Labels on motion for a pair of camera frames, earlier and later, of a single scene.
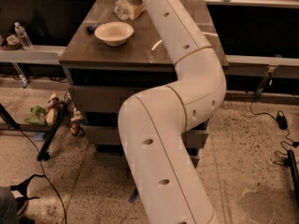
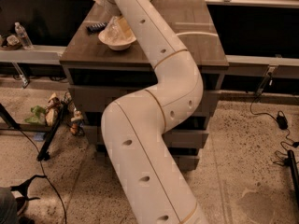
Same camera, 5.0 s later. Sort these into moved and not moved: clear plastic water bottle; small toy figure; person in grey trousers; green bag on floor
Moved: clear plastic water bottle
Not moved: small toy figure; green bag on floor; person in grey trousers
